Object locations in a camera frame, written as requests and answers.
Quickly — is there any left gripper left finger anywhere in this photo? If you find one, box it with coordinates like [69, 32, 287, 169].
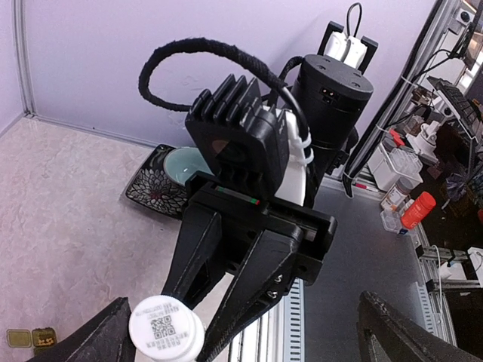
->
[31, 297, 136, 362]

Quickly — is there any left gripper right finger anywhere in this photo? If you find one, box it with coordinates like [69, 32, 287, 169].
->
[357, 291, 479, 361]

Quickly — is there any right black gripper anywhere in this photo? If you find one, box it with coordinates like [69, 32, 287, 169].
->
[162, 173, 337, 361]

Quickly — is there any white pill bottle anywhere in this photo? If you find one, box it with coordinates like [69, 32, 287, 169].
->
[128, 295, 205, 361]

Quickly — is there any green weekly pill organizer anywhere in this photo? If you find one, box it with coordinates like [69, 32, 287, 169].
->
[6, 327, 57, 348]

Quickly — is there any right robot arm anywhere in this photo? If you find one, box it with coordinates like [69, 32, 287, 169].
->
[138, 38, 374, 361]

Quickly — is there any black floral square plate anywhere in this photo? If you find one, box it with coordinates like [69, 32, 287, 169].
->
[125, 144, 187, 220]

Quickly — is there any pale green bowl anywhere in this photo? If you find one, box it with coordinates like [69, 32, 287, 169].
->
[163, 147, 213, 186]

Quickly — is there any orange red bottle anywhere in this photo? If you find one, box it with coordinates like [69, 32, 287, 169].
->
[401, 192, 436, 229]

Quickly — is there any front aluminium rail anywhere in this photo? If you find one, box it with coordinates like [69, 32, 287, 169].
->
[228, 279, 305, 362]

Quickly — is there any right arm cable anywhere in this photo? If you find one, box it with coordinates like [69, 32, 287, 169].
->
[137, 35, 314, 167]

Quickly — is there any right aluminium frame post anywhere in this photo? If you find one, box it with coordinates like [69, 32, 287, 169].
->
[11, 0, 37, 118]

